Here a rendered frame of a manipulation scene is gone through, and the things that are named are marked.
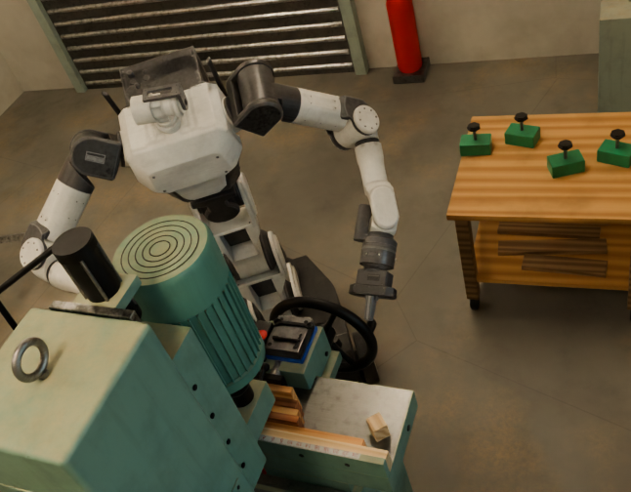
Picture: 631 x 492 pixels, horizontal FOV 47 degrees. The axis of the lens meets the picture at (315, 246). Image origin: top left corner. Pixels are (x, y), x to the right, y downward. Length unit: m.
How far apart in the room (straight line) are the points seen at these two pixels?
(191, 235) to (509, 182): 1.59
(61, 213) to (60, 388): 0.90
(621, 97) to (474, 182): 0.90
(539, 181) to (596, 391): 0.74
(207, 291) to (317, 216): 2.30
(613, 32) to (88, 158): 2.09
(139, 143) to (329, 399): 0.75
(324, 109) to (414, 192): 1.65
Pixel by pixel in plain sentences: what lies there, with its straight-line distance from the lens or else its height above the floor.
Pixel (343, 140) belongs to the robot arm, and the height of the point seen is 1.12.
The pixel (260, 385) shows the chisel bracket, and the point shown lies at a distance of 1.51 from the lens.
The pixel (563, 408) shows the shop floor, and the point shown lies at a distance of 2.61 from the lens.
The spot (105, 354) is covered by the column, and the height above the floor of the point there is 1.52.
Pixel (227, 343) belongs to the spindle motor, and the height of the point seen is 1.28.
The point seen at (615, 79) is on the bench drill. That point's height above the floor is 0.43.
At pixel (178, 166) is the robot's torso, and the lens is 1.77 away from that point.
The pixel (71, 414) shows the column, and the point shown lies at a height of 1.52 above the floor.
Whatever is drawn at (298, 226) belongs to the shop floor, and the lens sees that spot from 3.42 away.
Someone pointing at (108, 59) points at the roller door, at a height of 0.23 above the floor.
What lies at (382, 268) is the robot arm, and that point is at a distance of 1.81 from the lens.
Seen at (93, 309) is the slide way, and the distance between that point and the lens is 1.08.
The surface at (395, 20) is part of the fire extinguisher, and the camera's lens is 4.06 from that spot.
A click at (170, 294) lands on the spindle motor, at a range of 1.15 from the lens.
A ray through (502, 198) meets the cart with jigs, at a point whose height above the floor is 0.53.
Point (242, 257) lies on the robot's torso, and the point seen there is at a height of 0.69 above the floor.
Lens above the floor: 2.19
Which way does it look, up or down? 42 degrees down
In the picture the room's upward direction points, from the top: 19 degrees counter-clockwise
